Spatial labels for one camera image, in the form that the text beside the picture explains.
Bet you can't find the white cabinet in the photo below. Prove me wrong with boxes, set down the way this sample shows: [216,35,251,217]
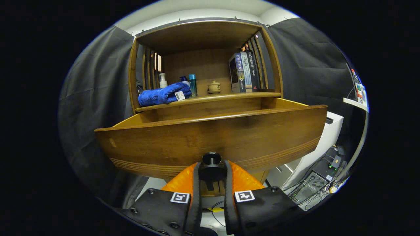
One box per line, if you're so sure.
[266,111,344,190]

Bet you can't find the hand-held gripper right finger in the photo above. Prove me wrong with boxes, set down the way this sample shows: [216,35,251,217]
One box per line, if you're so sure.
[224,160,305,236]

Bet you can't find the black computer tower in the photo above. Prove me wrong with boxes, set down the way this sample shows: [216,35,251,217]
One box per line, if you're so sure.
[289,172,328,204]

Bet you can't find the grey curved pole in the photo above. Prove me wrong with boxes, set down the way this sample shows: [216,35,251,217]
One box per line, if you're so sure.
[335,111,369,184]

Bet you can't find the teal bottle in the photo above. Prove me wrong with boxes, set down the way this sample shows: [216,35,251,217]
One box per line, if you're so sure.
[188,74,198,97]

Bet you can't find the light blue book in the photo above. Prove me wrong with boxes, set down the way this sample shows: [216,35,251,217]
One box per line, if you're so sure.
[240,51,253,92]

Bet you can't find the white shelf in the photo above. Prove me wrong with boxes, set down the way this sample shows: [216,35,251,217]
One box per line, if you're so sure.
[343,97,369,113]

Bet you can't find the floor cables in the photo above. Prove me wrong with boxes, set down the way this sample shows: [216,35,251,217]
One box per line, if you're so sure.
[212,201,227,228]

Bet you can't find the beige lidded teacup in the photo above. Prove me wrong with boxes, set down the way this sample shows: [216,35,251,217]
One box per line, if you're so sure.
[207,80,222,94]

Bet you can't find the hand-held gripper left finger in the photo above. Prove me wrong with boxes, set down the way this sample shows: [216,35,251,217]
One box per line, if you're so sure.
[121,162,202,236]

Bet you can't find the black drawer knob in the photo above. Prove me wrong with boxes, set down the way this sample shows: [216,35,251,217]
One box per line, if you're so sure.
[198,152,227,191]

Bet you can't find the grey book blue spine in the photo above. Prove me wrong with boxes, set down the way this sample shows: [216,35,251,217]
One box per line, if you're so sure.
[229,53,246,93]

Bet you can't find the wooden drawer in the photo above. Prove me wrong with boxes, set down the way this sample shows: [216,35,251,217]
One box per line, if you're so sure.
[94,97,328,180]

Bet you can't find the wooden countertop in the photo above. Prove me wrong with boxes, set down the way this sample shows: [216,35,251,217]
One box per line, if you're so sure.
[135,92,281,113]

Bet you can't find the wooden cabinet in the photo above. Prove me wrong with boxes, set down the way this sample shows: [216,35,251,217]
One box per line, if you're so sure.
[128,20,284,197]

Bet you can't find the blue towel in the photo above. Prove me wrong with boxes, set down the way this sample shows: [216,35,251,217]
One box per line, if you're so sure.
[138,82,192,107]

